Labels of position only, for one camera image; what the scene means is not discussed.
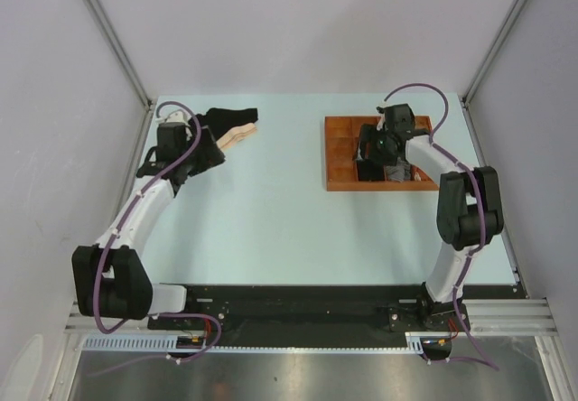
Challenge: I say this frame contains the left aluminium frame post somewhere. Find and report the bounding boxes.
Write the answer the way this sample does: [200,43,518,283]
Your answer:
[83,0,152,110]

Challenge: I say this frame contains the aluminium frame post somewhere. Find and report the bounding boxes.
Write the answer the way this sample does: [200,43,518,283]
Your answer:
[83,0,152,110]
[461,0,529,107]

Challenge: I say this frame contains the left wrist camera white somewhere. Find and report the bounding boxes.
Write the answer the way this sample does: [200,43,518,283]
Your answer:
[156,109,191,126]

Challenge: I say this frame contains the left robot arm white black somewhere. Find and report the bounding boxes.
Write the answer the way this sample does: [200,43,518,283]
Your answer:
[71,122,225,329]

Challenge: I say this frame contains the black underwear beige waistband back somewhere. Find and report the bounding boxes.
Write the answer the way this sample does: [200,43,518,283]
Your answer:
[197,107,258,151]

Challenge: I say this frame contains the right aluminium frame post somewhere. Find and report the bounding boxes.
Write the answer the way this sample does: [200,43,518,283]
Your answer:
[461,0,529,107]

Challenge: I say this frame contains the orange rolled cloth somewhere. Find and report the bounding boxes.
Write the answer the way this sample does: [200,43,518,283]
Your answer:
[413,169,429,182]

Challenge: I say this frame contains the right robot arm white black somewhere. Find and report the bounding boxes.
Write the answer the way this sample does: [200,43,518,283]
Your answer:
[353,104,504,330]

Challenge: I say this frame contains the black underwear beige waistband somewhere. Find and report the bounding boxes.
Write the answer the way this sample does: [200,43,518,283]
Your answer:
[197,107,258,151]
[356,162,386,182]

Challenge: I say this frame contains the wooden compartment tray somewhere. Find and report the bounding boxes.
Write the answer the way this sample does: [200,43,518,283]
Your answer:
[324,116,438,191]

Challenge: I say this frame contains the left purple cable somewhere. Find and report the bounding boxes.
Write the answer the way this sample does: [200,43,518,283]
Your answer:
[88,100,222,375]

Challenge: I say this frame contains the black underwear beige waistband front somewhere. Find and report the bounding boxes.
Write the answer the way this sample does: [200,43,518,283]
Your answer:
[356,162,386,182]

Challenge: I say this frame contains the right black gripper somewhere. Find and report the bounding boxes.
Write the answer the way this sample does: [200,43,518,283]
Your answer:
[352,124,397,166]

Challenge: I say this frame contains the white slotted cable duct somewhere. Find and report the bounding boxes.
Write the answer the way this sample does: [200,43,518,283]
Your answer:
[82,333,450,355]

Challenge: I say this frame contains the aluminium front rail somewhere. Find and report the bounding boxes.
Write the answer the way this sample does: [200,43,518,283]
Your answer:
[64,299,558,336]

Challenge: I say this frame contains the grey striped boxer underwear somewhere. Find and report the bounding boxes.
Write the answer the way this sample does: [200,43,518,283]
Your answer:
[385,161,411,182]

